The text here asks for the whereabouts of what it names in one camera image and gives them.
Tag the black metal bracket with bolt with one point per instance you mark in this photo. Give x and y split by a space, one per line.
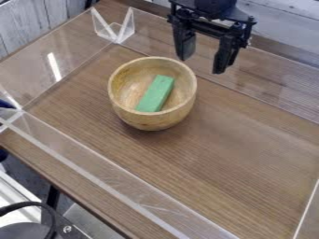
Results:
66 229

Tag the green rectangular block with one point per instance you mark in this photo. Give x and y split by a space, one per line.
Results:
156 94

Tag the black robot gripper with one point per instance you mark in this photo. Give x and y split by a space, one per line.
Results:
216 18

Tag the brown wooden bowl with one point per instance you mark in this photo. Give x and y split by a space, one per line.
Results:
127 86

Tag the black table leg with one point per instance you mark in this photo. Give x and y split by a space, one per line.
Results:
52 197

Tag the clear acrylic tray enclosure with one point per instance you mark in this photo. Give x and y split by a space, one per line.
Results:
231 174

